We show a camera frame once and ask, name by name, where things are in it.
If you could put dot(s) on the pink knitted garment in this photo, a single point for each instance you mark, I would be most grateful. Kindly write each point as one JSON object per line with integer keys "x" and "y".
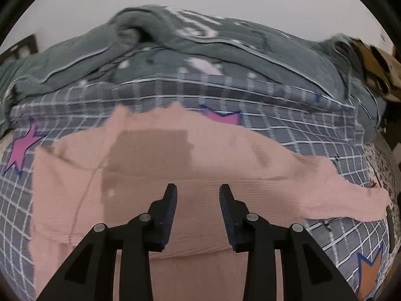
{"x": 113, "y": 173}

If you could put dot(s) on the grey-green fleece blanket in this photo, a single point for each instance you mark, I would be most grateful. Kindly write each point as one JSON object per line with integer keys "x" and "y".
{"x": 168, "y": 40}

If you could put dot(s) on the dark wooden headboard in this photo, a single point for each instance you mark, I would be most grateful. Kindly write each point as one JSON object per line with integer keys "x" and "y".
{"x": 22, "y": 49}

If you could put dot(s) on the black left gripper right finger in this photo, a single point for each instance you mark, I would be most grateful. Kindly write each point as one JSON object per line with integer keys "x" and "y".
{"x": 278, "y": 254}

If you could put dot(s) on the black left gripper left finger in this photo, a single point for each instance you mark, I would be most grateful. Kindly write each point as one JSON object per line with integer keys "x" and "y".
{"x": 88, "y": 272}

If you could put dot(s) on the floral bed sheet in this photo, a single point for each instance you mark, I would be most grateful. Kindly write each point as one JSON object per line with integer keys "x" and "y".
{"x": 380, "y": 171}

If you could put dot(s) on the brown patterned cloth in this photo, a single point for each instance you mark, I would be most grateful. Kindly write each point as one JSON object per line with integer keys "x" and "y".
{"x": 381, "y": 70}

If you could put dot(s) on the grey checked star blanket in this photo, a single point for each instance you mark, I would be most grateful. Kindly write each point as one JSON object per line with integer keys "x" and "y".
{"x": 298, "y": 118}

